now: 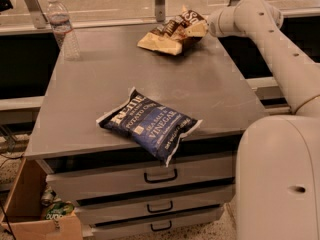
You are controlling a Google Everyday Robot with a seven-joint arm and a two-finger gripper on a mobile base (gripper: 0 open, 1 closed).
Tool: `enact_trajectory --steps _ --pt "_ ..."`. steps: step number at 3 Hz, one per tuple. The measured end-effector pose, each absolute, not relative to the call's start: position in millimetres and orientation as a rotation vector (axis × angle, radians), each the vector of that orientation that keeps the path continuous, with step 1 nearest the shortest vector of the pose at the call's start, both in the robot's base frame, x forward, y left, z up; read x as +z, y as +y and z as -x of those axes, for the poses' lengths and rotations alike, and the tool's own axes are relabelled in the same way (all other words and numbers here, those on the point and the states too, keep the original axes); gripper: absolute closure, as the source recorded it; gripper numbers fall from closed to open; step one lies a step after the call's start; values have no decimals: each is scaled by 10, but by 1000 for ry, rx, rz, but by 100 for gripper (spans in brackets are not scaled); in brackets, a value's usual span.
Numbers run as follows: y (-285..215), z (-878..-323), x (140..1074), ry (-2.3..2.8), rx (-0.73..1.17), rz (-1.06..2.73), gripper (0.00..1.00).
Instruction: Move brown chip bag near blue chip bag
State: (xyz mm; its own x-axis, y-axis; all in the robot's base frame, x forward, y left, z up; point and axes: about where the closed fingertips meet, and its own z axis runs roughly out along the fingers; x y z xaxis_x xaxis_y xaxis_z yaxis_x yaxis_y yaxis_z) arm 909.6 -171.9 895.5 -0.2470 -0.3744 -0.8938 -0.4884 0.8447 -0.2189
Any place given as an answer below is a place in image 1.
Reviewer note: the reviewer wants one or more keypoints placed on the middle grey drawer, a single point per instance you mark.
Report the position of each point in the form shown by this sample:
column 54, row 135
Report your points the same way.
column 157, row 203

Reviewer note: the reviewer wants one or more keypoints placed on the clear plastic water bottle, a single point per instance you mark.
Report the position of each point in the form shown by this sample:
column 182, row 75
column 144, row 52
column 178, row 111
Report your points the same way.
column 64, row 33

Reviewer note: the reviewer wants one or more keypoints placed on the grey drawer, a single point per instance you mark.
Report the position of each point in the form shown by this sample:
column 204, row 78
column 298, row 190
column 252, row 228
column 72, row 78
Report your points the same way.
column 114, row 180
column 157, row 223
column 157, row 203

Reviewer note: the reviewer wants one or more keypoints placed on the brown chip bag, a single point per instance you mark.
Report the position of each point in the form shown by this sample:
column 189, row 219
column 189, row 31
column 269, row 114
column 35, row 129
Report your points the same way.
column 170, row 37

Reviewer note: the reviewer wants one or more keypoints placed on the green snack bag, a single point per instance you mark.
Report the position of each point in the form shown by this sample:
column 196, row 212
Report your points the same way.
column 58, row 210

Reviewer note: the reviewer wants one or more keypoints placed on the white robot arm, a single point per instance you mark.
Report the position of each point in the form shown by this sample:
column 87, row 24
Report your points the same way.
column 278, row 157

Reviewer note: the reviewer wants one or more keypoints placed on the blue chip bag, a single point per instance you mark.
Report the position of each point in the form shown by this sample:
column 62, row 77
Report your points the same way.
column 155, row 127

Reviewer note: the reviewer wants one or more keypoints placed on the grey drawer cabinet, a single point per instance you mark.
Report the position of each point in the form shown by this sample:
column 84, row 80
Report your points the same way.
column 203, row 83

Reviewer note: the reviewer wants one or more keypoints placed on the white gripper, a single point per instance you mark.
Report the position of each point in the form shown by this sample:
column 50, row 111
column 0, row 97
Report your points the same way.
column 214, row 24

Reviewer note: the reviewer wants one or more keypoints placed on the bottom grey drawer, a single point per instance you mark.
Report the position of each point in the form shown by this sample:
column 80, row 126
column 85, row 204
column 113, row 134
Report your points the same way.
column 157, row 223

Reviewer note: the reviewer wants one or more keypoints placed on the top grey drawer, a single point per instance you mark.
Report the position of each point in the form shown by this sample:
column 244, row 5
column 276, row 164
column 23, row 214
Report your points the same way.
column 114, row 180

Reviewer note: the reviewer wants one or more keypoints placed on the cardboard box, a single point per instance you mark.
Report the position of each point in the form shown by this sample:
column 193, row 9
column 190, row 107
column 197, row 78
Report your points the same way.
column 23, row 209

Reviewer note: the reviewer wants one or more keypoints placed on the metal window rail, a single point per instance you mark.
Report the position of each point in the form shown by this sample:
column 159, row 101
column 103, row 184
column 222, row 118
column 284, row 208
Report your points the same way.
column 133, row 20

